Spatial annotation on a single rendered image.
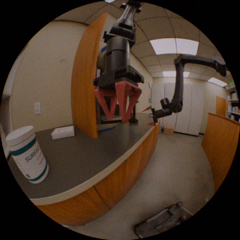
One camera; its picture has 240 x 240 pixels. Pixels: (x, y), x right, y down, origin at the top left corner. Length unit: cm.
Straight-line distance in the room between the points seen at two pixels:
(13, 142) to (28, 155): 6
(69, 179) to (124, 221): 97
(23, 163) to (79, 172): 18
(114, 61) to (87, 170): 29
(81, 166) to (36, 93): 80
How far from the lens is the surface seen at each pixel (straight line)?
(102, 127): 55
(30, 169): 27
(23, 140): 23
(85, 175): 24
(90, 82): 40
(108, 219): 114
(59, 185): 25
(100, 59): 55
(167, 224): 99
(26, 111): 93
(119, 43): 19
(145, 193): 124
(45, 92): 88
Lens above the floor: 113
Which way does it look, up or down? 13 degrees down
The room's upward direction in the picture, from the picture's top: straight up
